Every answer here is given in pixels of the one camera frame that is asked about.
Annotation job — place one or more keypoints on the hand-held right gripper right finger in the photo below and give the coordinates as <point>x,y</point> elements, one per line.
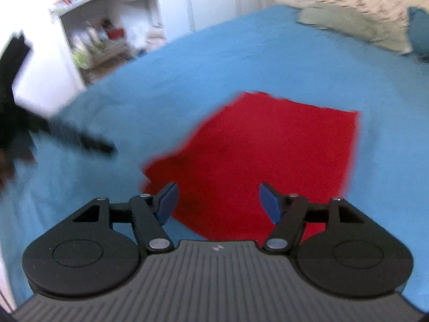
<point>270,204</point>

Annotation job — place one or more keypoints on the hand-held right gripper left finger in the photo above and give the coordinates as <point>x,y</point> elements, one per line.
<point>167,204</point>

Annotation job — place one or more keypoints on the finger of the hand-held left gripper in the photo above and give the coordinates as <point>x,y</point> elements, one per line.
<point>80,137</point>

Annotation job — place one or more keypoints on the red sweater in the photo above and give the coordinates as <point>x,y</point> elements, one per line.
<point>268,147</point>

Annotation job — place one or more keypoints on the green plastic bag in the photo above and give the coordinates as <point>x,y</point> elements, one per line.
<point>80,57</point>

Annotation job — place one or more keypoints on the red box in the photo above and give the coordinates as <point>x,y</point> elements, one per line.
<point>116,34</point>

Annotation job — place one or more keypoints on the bed with blue sheet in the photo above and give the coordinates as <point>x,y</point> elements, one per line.
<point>234,57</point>

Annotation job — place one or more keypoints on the white shelf unit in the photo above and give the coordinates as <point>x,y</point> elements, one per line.
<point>167,3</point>

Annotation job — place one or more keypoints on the white and grey wardrobe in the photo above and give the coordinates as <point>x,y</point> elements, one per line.
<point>207,0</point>

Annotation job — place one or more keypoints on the green pillow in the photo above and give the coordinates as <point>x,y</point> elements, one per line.
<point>352,25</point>

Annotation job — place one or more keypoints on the blue pillow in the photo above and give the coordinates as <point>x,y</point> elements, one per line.
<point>419,30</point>

